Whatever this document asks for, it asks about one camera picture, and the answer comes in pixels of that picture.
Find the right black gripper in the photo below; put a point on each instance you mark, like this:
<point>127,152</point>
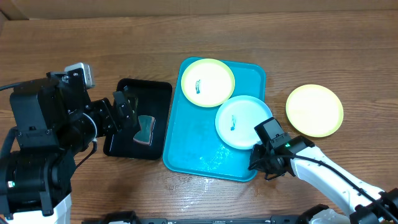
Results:
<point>259,164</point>

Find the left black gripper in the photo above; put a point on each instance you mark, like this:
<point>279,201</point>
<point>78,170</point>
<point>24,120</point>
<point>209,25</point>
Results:
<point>127,114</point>

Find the green bow-shaped sponge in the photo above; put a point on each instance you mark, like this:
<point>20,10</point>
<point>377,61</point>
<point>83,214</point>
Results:
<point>145,135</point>

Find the light blue plate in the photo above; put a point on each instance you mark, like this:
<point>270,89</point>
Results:
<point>236,119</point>

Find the yellow-green plate bottom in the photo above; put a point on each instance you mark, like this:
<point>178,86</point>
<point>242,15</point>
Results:
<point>314,110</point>

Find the yellow-green plate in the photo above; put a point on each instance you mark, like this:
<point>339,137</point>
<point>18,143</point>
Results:
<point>314,110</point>
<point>207,82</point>

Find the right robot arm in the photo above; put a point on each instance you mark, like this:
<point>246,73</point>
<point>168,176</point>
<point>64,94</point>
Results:
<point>359,201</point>

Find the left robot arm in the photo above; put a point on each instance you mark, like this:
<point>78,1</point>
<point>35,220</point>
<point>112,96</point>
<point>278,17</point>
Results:
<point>55,120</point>

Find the black rectangular tray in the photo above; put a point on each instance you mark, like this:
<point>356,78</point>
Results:
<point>154,100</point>

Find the teal plastic serving tray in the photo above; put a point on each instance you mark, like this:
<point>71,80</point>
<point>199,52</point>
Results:
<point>193,145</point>

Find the yellow-green plate top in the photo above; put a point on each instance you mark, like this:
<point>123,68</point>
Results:
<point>207,82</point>

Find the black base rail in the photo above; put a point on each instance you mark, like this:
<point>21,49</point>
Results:
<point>132,218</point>

